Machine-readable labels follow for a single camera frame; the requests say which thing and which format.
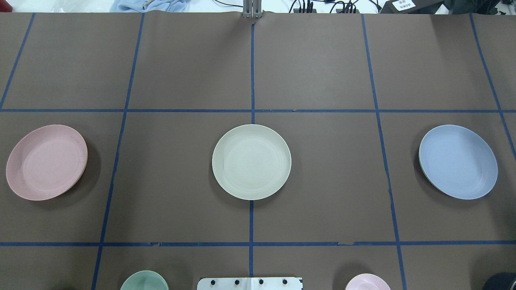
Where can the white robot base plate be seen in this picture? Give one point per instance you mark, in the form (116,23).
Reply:
(251,283)

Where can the black box with label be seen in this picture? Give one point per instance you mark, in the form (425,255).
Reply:
(411,6)

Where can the light blue cloth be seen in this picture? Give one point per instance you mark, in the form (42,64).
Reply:
(141,6)

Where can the pink bowl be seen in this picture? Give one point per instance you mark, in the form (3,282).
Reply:
(367,281)

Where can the blue plate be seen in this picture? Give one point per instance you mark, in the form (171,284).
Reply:
(458,162)

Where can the black round object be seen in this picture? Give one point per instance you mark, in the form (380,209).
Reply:
(501,281)

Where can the cream white plate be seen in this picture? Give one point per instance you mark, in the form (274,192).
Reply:
(251,162)

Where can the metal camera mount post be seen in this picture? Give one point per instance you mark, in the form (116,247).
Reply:
(252,9)

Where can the green bowl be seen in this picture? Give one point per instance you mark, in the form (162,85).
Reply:
(145,280)

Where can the pink plate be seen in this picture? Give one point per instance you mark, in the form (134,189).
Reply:
(47,162)

